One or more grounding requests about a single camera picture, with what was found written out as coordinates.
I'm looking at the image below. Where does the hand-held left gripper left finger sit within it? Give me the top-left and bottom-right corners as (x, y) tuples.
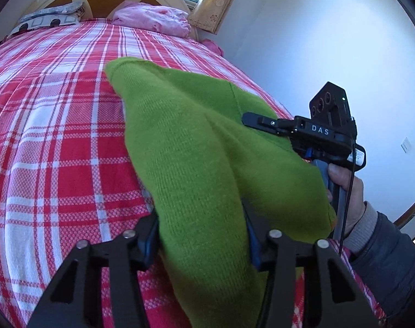
(28, 212), (160, 328)

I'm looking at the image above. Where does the pink pillow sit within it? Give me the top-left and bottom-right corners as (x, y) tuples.
(112, 1), (191, 38)

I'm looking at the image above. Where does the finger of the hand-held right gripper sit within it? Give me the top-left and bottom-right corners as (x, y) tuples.
(242, 112), (295, 137)

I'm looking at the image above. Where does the red white plaid bed sheet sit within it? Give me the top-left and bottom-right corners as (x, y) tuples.
(0, 19), (386, 328)

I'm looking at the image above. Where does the brown wooden door frame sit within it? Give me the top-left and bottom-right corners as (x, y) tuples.
(394, 178), (415, 243)

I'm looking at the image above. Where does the pink cloth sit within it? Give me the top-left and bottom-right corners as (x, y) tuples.
(202, 39), (225, 57)

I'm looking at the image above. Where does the person's right hand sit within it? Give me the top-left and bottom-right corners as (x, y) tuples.
(325, 163), (366, 243)

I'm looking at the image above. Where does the green orange striped knit sweater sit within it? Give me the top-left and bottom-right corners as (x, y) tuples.
(105, 57), (338, 328)

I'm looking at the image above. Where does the person's right forearm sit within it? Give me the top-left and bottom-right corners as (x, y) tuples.
(342, 201), (415, 322)

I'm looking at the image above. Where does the yellow patterned curtain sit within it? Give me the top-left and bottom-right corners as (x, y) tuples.
(188, 0), (247, 35)

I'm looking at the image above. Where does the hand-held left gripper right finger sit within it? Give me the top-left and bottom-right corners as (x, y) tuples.
(243, 208), (381, 328)

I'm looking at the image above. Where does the thin black cable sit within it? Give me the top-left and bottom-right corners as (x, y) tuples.
(338, 143), (358, 257)

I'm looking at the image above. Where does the grey patterned pillow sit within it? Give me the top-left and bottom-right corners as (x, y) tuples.
(7, 1), (83, 36)

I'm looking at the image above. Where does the cream wooden headboard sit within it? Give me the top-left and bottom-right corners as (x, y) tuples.
(14, 0), (199, 40)

